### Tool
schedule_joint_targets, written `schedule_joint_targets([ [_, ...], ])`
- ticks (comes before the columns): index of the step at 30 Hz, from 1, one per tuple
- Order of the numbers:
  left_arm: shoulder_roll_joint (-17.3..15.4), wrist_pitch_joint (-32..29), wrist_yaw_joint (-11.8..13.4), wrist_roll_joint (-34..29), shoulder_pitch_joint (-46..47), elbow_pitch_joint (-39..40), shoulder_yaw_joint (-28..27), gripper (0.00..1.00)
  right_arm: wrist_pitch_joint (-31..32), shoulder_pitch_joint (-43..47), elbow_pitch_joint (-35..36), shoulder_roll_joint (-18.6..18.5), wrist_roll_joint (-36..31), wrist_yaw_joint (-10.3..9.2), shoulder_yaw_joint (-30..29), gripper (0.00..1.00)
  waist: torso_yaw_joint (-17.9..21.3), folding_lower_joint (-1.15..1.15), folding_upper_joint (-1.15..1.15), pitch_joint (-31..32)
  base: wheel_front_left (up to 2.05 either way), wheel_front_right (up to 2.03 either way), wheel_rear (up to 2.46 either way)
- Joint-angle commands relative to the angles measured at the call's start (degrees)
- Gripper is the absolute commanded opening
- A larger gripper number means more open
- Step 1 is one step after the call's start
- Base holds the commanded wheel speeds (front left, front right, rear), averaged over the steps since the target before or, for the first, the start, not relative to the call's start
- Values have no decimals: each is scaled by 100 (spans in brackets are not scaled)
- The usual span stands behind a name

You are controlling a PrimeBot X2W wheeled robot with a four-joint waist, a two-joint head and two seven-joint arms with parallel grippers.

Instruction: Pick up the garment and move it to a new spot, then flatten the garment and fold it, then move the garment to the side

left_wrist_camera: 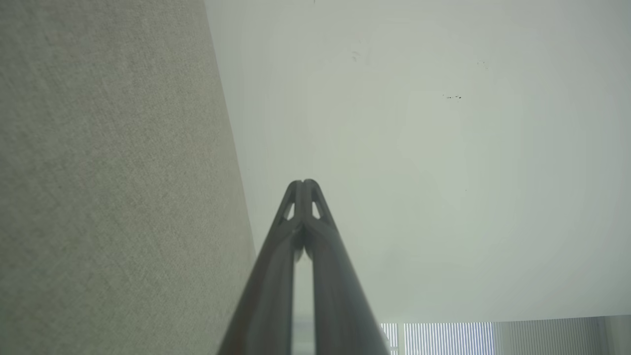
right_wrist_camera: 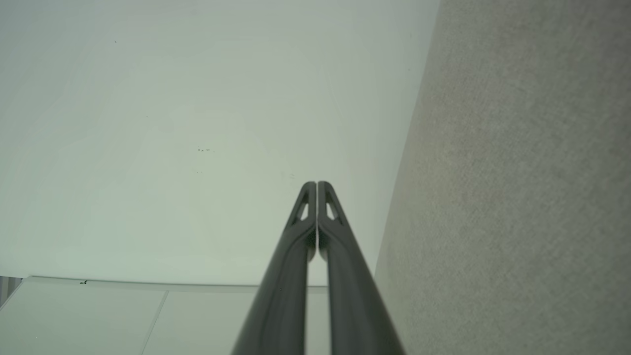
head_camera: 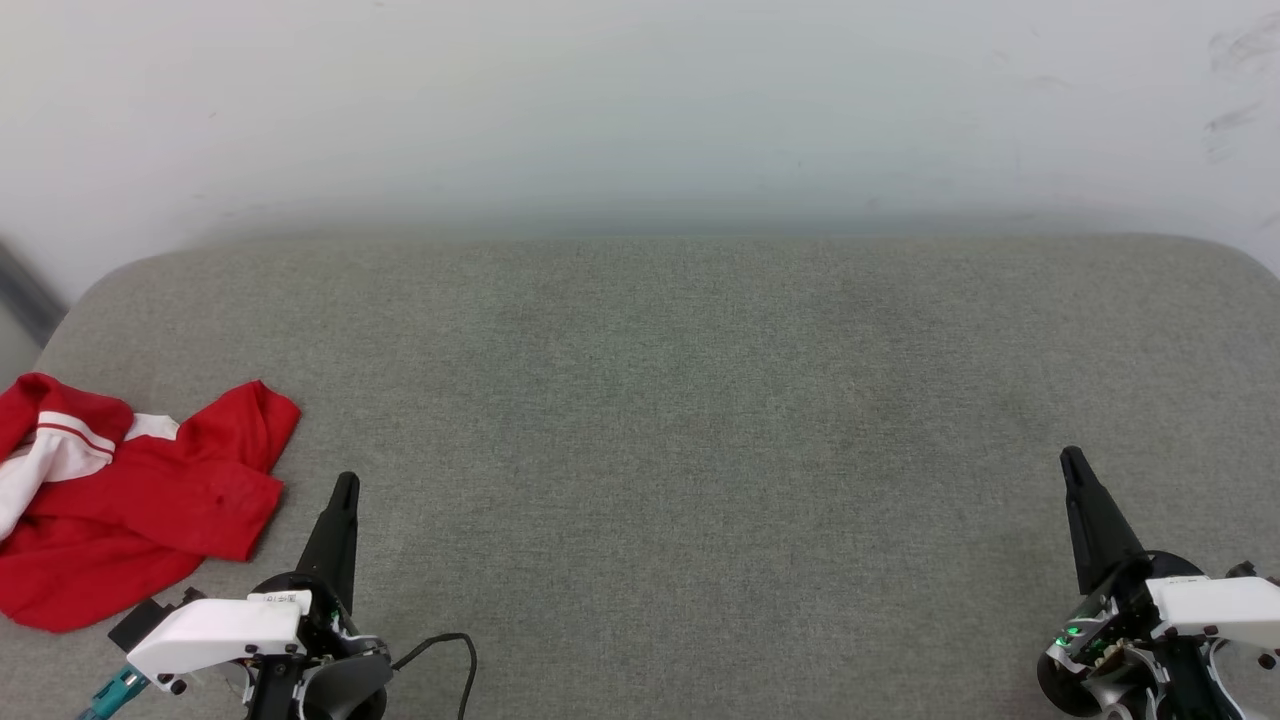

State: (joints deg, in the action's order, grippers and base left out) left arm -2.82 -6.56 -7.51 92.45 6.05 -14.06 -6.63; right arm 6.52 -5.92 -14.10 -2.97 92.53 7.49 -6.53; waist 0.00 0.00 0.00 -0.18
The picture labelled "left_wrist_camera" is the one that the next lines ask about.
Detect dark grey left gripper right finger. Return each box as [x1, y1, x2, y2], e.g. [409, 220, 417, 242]
[303, 179, 392, 355]

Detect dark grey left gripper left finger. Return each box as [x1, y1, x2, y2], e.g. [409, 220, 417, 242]
[217, 180, 303, 355]

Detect white vertical window blinds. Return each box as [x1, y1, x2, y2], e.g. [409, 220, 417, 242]
[380, 316, 631, 355]

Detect beige fabric panel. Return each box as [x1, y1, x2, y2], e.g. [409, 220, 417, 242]
[0, 0, 257, 355]

